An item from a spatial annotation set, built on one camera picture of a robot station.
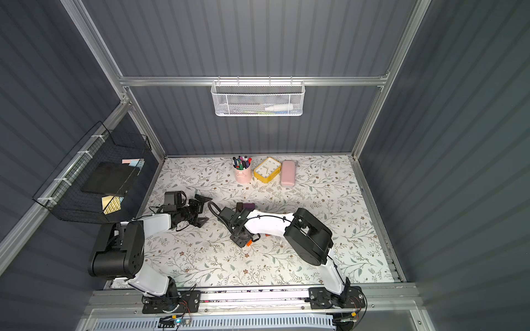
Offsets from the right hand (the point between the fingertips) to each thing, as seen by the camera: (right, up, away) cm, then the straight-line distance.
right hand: (242, 239), depth 88 cm
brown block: (-3, +13, +12) cm, 18 cm away
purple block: (+3, +13, +11) cm, 17 cm away
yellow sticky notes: (-36, +19, -27) cm, 49 cm away
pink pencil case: (+22, +28, +24) cm, 43 cm away
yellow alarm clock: (+11, +30, +23) cm, 40 cm away
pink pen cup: (-1, +29, +13) cm, 32 cm away
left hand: (-14, +14, +4) cm, 20 cm away
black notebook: (-47, +27, -12) cm, 56 cm away
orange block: (+3, -1, -2) cm, 4 cm away
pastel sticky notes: (-44, +33, -5) cm, 55 cm away
